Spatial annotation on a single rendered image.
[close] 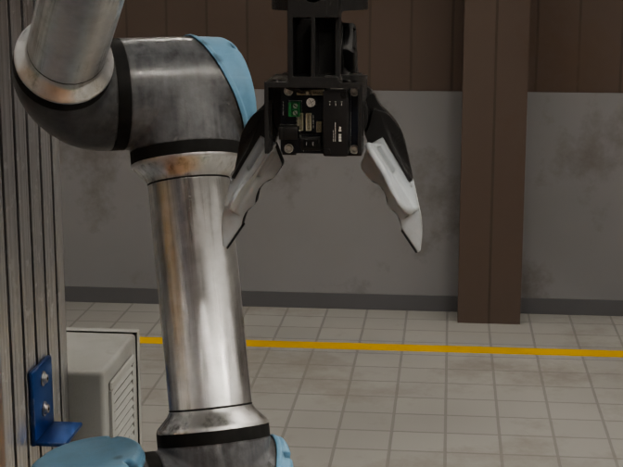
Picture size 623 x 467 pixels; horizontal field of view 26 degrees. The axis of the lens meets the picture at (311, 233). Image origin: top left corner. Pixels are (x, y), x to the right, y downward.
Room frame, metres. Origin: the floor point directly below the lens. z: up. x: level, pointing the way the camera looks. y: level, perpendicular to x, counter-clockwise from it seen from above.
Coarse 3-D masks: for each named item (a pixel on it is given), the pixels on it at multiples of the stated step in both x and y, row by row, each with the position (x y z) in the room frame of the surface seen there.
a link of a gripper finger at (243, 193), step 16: (256, 144) 1.03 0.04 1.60; (256, 160) 1.02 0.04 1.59; (272, 160) 1.02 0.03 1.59; (240, 176) 1.03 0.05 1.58; (256, 176) 1.02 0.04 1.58; (272, 176) 1.03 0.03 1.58; (240, 192) 0.99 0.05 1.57; (256, 192) 1.03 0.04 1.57; (224, 208) 1.03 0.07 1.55; (240, 208) 1.03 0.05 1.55; (224, 224) 1.03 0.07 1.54; (240, 224) 1.03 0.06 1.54; (224, 240) 1.03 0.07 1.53
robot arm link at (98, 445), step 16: (64, 448) 1.27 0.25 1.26; (80, 448) 1.27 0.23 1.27; (96, 448) 1.26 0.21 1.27; (112, 448) 1.26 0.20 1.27; (128, 448) 1.26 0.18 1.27; (32, 464) 1.25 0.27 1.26; (48, 464) 1.24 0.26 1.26; (64, 464) 1.23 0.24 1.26; (80, 464) 1.23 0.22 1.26; (96, 464) 1.23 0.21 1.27; (112, 464) 1.22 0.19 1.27; (128, 464) 1.23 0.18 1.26; (144, 464) 1.24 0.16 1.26; (160, 464) 1.26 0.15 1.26
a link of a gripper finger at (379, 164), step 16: (368, 144) 1.00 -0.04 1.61; (384, 144) 1.02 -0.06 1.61; (368, 160) 1.02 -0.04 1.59; (384, 160) 1.01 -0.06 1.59; (368, 176) 1.02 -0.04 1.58; (384, 176) 0.99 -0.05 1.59; (400, 176) 1.01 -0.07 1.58; (400, 192) 1.00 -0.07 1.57; (400, 208) 1.01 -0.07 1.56; (416, 208) 1.01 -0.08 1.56; (400, 224) 1.02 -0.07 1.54; (416, 224) 1.01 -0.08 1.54; (416, 240) 1.01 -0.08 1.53
